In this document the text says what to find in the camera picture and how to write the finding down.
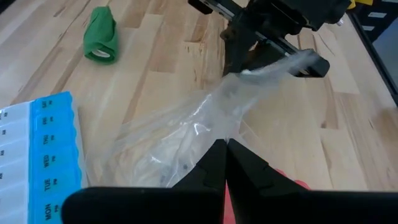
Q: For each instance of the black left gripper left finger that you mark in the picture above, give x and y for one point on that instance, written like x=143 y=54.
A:
x=186 y=202

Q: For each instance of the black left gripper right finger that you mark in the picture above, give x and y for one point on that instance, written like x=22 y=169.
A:
x=264 y=202

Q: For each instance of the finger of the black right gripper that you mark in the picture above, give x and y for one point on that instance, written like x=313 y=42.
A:
x=237 y=46
x=270 y=57

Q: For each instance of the small clear plastic bag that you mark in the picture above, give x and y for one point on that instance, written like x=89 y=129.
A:
x=174 y=133

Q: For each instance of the green bandage roll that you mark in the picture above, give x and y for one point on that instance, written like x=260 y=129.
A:
x=101 y=34

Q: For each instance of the blue white weekly pill organizer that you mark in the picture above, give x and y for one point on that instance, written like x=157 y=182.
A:
x=53 y=155

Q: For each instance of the black aluminium table frame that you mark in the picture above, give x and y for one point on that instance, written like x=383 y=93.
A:
x=365 y=37

